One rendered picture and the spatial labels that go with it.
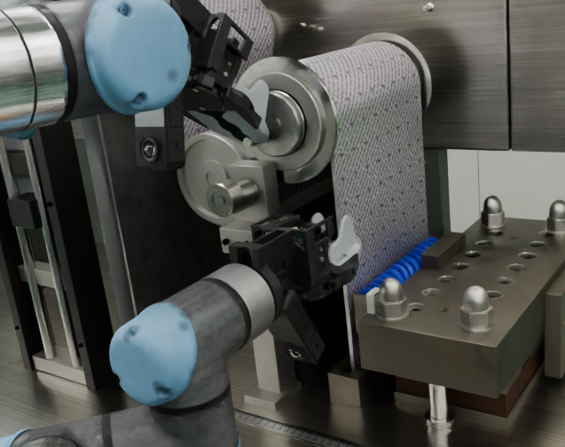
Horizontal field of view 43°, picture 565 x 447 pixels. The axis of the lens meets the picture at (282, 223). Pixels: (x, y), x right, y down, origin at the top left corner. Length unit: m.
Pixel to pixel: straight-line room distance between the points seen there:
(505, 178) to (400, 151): 2.69
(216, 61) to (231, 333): 0.27
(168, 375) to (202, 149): 0.41
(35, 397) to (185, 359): 0.50
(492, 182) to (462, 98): 2.59
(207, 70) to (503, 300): 0.42
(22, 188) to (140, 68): 0.62
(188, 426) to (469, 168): 3.15
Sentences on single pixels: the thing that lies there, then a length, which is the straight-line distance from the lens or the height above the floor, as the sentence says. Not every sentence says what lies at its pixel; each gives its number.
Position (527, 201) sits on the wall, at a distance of 3.65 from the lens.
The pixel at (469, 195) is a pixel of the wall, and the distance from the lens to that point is 3.74.
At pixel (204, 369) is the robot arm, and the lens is 0.63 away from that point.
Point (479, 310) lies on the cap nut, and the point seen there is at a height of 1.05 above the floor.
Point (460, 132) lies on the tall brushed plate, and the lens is 1.11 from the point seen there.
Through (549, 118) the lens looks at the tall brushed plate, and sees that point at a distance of 1.06.
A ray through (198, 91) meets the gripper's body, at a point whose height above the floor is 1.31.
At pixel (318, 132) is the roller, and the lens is 0.81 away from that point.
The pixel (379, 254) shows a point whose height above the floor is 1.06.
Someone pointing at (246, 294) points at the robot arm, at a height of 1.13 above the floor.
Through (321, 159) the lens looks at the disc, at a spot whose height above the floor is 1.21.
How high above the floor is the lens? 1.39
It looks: 17 degrees down
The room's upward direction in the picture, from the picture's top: 7 degrees counter-clockwise
